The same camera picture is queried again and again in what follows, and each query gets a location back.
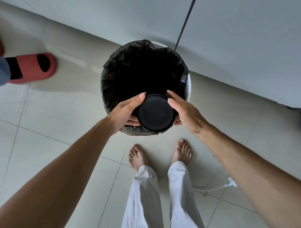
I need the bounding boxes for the person's right hand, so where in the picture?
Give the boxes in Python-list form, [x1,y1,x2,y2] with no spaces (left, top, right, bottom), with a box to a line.
[166,90,213,139]

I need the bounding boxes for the person's left hand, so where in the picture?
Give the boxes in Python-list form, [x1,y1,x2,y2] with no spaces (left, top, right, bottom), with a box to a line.
[105,92,147,136]

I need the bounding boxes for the black round container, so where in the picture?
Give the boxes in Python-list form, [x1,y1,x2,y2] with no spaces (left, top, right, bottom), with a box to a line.
[137,94,177,132]

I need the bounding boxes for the person's left forearm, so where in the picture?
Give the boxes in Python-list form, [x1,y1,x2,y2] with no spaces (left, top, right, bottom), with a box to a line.
[0,117,117,228]

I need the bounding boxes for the person's right forearm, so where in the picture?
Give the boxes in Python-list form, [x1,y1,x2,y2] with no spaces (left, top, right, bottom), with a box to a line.
[198,123,301,228]

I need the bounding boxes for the white trash bin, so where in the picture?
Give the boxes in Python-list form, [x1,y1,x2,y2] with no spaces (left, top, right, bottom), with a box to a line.
[150,41,192,103]

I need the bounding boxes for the black trash bag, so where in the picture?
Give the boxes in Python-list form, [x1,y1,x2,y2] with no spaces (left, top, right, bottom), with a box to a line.
[101,39,189,136]

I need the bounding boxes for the person's right foot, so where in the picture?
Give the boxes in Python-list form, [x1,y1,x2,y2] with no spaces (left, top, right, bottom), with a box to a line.
[171,139,193,165]

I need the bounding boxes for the person's left foot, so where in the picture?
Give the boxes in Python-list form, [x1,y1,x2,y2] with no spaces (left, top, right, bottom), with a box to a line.
[128,144,151,172]

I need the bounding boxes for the white cabinet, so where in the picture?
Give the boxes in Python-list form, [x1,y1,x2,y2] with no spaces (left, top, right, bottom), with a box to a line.
[0,0,301,109]

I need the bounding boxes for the white trousers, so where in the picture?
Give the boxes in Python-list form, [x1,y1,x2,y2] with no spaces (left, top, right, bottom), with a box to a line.
[121,161,205,228]

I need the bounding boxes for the white cable with plug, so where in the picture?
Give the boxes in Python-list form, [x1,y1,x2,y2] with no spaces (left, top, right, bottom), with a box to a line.
[192,176,238,197]

